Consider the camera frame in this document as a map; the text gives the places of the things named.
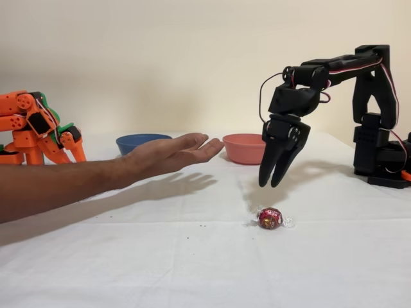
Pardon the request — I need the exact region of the red candy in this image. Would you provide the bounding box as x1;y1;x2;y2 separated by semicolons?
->
247;202;295;231

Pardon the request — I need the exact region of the person's bare forearm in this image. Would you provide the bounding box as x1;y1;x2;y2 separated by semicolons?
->
0;155;128;225

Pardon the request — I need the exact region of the person's bare hand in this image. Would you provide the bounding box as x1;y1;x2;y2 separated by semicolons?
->
121;132;225;189

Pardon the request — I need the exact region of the pink bowl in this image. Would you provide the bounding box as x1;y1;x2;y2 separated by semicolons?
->
222;133;267;166

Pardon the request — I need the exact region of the blue bowl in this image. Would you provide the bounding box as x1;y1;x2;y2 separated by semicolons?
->
116;133;173;157

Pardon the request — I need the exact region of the white tablecloth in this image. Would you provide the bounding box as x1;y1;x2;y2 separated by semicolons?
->
0;130;411;308

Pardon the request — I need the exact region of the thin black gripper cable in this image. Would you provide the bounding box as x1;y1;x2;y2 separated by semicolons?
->
259;72;287;124

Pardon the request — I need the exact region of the red white arm cable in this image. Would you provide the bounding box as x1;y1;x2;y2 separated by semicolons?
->
320;56;406;174

